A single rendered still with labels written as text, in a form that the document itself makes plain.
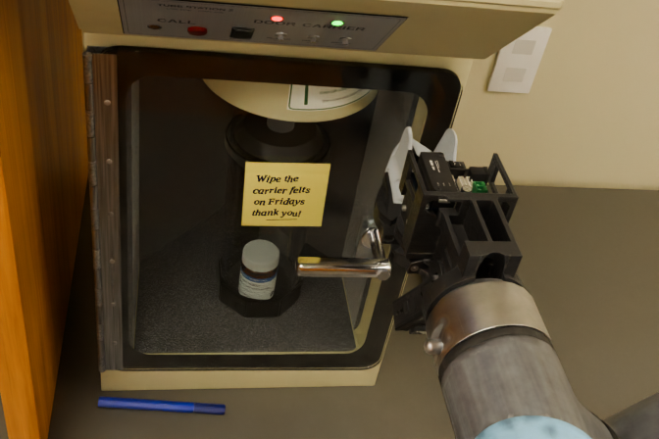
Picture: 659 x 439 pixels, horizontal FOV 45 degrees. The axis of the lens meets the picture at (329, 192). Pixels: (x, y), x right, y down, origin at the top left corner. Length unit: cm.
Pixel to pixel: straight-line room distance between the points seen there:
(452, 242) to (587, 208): 84
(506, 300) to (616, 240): 83
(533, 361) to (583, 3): 83
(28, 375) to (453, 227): 43
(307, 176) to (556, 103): 68
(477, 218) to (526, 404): 14
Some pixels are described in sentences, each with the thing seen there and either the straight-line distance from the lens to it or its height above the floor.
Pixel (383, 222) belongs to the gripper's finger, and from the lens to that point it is 62.
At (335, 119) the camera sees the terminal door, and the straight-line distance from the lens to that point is 68.
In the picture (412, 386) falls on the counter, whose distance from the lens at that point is 100.
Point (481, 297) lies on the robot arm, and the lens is 51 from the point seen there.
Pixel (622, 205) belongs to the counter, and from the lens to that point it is 142.
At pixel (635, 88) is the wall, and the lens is 137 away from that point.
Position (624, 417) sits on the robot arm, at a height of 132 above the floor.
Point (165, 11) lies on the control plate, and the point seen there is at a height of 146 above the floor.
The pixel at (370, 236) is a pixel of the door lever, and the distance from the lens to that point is 77.
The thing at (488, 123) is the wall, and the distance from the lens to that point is 131.
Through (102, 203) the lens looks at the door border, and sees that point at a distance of 74.
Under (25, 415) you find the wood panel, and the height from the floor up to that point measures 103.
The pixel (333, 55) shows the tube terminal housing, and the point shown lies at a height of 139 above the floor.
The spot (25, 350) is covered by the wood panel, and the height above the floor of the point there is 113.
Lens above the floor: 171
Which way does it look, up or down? 39 degrees down
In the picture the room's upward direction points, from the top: 11 degrees clockwise
